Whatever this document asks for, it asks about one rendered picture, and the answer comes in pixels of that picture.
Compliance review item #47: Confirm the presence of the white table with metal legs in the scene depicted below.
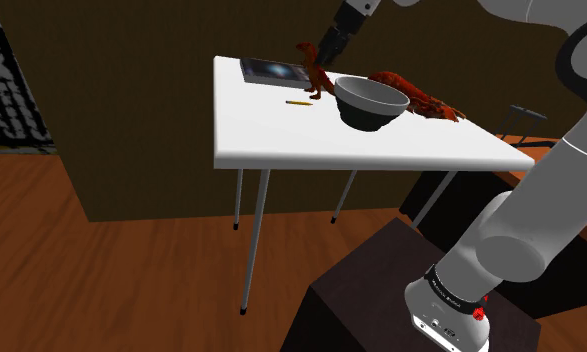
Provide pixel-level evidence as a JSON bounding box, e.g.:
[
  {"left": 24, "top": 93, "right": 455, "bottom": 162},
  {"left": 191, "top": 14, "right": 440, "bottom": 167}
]
[{"left": 212, "top": 55, "right": 537, "bottom": 316}]

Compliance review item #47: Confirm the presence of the grey book with dark cover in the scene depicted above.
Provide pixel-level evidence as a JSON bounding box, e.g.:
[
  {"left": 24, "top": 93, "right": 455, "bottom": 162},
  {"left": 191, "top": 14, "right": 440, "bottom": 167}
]
[{"left": 239, "top": 56, "right": 315, "bottom": 90}]

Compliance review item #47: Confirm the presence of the black bowl with white inside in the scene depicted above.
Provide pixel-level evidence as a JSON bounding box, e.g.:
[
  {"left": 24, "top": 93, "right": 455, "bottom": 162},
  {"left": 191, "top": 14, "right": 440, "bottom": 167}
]
[{"left": 333, "top": 75, "right": 412, "bottom": 133}]

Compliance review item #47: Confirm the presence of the dark robot stand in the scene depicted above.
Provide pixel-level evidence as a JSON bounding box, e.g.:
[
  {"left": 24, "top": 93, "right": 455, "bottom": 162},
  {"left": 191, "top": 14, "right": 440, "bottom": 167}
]
[{"left": 279, "top": 216, "right": 543, "bottom": 352}]

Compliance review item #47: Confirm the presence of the red lizard figure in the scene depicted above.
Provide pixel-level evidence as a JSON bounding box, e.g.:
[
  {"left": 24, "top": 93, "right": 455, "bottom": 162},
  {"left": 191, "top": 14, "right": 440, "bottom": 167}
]
[{"left": 294, "top": 41, "right": 336, "bottom": 101}]

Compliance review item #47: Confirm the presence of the red lobster figure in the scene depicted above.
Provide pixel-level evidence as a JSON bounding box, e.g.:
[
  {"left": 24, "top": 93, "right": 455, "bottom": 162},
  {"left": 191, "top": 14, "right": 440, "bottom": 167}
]
[{"left": 367, "top": 70, "right": 467, "bottom": 124}]

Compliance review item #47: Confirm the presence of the dark metal stool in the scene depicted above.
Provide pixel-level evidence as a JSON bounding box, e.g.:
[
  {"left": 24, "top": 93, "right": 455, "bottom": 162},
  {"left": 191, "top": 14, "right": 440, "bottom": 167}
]
[{"left": 494, "top": 104, "right": 560, "bottom": 148}]

